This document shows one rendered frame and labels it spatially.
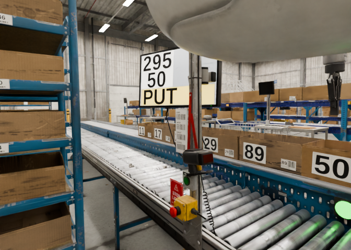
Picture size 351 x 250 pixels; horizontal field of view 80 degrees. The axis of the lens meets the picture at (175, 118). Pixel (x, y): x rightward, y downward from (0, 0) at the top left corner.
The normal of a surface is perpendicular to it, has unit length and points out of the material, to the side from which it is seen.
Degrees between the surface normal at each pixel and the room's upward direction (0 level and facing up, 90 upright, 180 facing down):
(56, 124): 91
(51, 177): 90
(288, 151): 90
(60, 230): 91
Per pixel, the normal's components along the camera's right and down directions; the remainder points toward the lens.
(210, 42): -0.39, 0.91
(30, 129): 0.58, 0.05
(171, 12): -0.65, 0.69
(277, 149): -0.81, 0.05
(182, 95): -0.57, -0.02
